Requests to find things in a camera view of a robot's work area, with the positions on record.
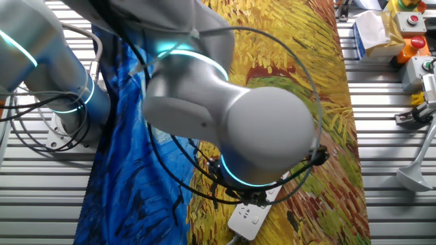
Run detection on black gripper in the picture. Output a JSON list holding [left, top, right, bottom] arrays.
[[234, 187, 270, 208]]

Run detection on white four-socket power strip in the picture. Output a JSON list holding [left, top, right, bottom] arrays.
[[227, 171, 290, 242]]

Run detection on Van Gogh wheatfield print cloth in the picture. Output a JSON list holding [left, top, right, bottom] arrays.
[[73, 0, 372, 245]]

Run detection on pale grey bulb-shaped fixture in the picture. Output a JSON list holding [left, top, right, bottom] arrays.
[[396, 115, 436, 193]]

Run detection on yellow plastic clip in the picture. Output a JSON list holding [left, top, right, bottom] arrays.
[[411, 91, 426, 107]]

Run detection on grey box with green button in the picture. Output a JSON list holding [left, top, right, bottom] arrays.
[[399, 56, 436, 93]]

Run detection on tissue box with white tissue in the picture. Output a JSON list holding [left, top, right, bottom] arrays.
[[352, 10, 407, 63]]

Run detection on grey box with red button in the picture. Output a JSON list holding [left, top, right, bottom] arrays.
[[392, 12, 428, 37]]

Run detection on white power strip cord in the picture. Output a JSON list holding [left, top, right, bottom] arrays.
[[225, 234, 247, 245]]

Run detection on black looped cable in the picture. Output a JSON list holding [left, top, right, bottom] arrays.
[[145, 67, 328, 207]]

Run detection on black base cable bundle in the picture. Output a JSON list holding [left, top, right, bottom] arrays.
[[0, 91, 92, 153]]

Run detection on thick grey base cable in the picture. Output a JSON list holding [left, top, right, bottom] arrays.
[[60, 22, 104, 83]]

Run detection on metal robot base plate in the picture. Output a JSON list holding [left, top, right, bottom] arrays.
[[46, 112, 103, 154]]

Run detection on metal clamp bracket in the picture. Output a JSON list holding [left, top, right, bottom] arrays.
[[334, 0, 354, 22]]

